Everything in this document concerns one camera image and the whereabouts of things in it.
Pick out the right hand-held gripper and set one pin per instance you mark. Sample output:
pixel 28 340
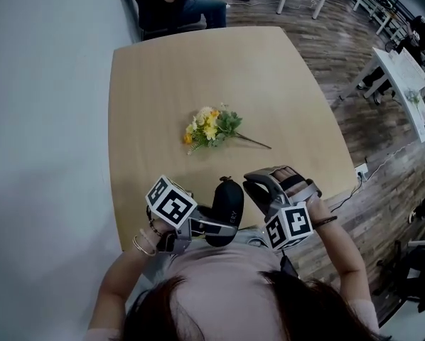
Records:
pixel 290 226

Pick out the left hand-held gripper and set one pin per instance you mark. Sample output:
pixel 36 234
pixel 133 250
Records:
pixel 171 202

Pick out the black zippered pouch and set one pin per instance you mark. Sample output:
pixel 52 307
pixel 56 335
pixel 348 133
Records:
pixel 228 197

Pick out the person's right forearm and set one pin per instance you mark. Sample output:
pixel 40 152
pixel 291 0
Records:
pixel 344 258

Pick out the person's left forearm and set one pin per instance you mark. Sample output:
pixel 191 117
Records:
pixel 116 279

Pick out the person's right hand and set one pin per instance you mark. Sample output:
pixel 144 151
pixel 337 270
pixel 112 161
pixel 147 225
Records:
pixel 289 178

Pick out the person's pink shirt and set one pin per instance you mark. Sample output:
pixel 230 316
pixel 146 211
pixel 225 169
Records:
pixel 226 282

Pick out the grey table leg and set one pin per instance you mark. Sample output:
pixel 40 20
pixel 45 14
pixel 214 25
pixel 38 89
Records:
pixel 155 272

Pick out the yellow artificial flower bouquet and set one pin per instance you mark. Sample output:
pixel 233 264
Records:
pixel 212 126

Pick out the white power strip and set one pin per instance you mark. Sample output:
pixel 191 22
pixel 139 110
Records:
pixel 361 172

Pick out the long white table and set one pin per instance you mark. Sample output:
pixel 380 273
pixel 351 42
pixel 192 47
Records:
pixel 401 80

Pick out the pale artificial flower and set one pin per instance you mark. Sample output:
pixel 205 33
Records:
pixel 413 98

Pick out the black office chair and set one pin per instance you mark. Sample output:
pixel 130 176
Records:
pixel 418 275

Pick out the black chair row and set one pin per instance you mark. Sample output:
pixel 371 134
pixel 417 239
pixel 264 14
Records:
pixel 132 9

